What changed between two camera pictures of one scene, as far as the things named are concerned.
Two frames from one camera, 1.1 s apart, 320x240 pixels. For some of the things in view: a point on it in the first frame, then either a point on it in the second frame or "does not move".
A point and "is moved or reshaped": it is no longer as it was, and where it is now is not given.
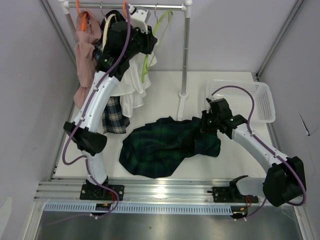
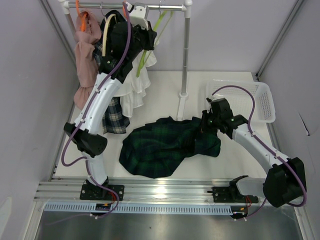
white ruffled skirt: x=132 y=91 does not move
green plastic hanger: x=159 y=29 is moved or reshaped
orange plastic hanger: x=125 y=9 does not move
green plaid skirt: x=157 y=150 does not move
